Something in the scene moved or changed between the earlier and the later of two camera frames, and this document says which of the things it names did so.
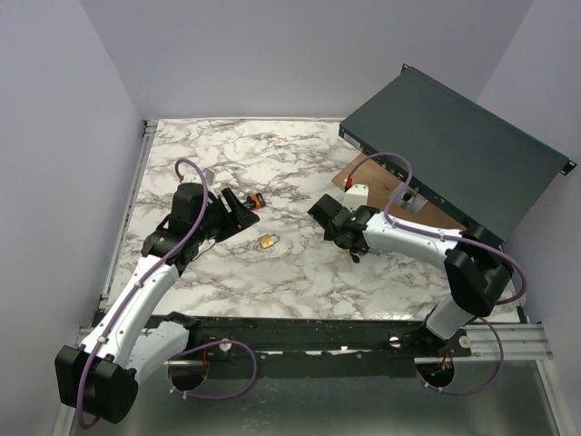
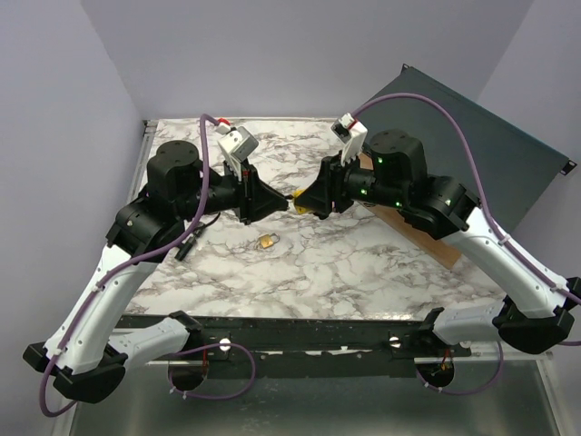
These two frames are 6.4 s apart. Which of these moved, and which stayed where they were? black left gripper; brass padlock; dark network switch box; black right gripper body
Moved: black left gripper; black right gripper body
Stayed: dark network switch box; brass padlock
